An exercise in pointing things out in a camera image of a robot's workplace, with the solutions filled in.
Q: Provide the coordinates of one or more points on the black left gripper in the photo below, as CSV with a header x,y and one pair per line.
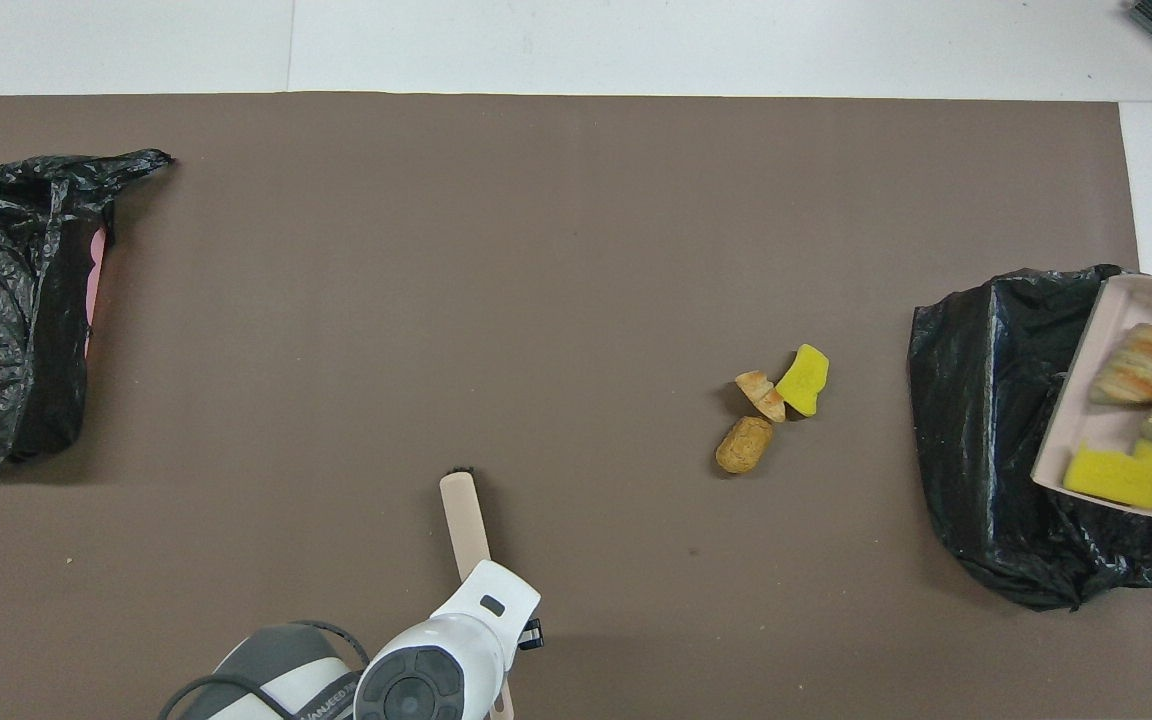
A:
x,y
531,635

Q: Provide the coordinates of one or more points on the beige brush black bristles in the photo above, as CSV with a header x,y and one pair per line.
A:
x,y
464,520

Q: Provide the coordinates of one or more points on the brown round bread roll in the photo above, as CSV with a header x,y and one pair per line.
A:
x,y
743,446

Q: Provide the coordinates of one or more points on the sliced bread crust piece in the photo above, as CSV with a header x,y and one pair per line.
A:
x,y
761,392

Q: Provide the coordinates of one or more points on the yellow curved sponge piece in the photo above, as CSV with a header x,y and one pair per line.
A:
x,y
804,382

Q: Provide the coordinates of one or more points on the beige plastic dustpan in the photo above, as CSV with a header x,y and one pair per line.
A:
x,y
1086,425

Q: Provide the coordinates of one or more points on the yellow notched sponge piece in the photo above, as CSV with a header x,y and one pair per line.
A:
x,y
1116,478

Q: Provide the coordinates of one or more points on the striped croissant bread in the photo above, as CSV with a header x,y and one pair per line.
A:
x,y
1141,362

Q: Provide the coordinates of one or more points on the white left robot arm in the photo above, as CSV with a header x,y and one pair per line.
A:
x,y
436,650

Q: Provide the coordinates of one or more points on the black trash bag bin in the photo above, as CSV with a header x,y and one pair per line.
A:
x,y
986,400

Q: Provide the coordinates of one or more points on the pink plastic bin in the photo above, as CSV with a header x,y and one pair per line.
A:
x,y
96,270

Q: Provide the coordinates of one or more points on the brown table mat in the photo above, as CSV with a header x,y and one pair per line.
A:
x,y
536,150

